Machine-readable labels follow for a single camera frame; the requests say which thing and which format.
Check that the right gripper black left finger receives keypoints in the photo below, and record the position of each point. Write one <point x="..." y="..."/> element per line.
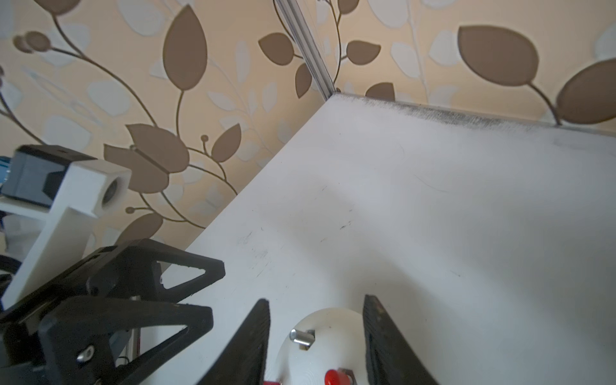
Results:
<point x="243" y="361"/>

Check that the red screw protection sleeve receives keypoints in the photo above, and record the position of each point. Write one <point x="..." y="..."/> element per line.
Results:
<point x="339" y="377"/>

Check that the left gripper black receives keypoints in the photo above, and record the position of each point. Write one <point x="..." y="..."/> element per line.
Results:
<point x="47" y="341"/>

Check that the white dome screw holder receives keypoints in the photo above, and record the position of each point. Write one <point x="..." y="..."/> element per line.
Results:
<point x="339" y="343"/>

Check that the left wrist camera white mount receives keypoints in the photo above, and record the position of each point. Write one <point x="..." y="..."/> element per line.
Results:
<point x="51" y="198"/>

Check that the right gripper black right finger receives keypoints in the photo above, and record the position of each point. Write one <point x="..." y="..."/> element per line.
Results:
<point x="389" y="357"/>

